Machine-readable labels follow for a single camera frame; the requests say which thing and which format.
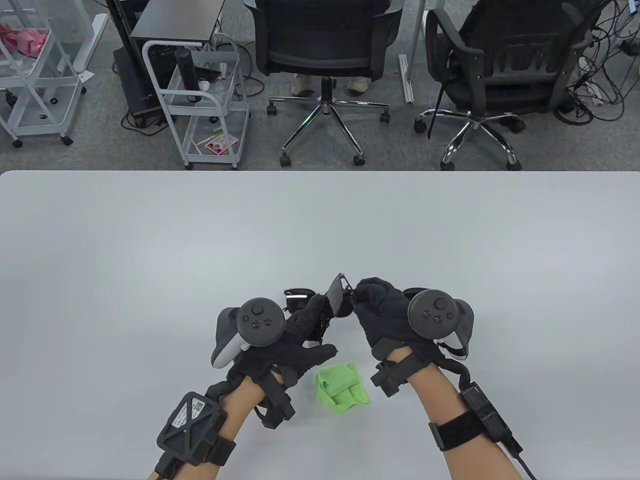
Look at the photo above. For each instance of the person's right hand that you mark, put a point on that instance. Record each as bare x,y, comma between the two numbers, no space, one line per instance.
385,315

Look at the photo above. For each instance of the person's left hand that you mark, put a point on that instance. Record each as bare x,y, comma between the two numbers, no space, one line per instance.
300,350

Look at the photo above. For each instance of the black browline sunglasses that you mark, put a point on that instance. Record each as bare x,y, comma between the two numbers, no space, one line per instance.
412,291

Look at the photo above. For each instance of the thin metal frame sunglasses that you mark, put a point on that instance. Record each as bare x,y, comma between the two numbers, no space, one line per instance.
295,302

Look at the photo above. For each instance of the black thick frame sunglasses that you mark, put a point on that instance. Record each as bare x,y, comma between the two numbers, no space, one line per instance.
336,295

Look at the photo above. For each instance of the green cleaning cloth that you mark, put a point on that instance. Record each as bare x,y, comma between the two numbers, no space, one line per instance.
340,390

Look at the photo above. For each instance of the person's left forearm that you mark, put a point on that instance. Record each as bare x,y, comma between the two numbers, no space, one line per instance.
240,405

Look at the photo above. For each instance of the person's right forearm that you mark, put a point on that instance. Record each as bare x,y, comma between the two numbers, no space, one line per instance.
435,395

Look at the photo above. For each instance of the grey right hand controller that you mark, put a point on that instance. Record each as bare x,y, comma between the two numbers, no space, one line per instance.
432,312

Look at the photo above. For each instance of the grey hand controller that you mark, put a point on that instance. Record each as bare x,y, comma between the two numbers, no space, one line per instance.
260,320
432,312

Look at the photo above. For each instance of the grey left hand controller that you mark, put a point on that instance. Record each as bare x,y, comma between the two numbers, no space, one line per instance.
260,320

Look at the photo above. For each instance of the black left wrist sensor box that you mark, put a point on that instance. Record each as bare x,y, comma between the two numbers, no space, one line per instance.
190,425

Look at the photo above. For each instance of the black wrist sensor box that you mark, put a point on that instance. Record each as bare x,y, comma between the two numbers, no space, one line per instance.
485,410
190,425

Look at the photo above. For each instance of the black right wrist sensor box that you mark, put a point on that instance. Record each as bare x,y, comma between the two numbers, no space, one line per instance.
485,410

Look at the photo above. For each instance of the red and white card packet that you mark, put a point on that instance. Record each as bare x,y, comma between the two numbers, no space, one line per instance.
220,145

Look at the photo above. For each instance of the white desk leg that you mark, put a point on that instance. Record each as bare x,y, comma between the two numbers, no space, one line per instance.
406,80

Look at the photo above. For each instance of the small white cap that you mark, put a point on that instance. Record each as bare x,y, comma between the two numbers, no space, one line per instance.
204,86

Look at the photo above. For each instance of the black handheld device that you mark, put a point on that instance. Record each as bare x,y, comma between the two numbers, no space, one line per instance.
207,74

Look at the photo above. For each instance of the black mesh-back office chair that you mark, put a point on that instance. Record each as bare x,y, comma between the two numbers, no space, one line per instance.
320,30

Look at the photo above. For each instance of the black cylindrical bottle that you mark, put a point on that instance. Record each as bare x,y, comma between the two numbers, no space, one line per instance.
187,75

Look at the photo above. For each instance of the white power strip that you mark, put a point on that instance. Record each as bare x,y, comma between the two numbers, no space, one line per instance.
595,95

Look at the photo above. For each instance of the black ribbed-back office chair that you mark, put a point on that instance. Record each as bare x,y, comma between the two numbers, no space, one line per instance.
500,30

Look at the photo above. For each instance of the black computer tower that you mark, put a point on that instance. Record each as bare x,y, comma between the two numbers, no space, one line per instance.
132,85

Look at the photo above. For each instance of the dark brown small table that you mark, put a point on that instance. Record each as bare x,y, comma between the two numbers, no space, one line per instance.
175,20

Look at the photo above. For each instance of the white desk foot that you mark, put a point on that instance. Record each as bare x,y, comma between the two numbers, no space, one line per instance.
90,45

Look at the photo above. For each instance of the pink cloth bundle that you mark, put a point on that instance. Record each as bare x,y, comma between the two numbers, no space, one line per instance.
25,40

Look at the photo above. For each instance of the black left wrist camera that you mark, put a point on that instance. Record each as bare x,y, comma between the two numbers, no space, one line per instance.
277,410

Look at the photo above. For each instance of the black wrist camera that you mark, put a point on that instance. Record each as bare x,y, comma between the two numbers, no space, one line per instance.
387,380
277,410

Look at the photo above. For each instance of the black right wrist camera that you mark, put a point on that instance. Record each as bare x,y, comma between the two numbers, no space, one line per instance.
387,380

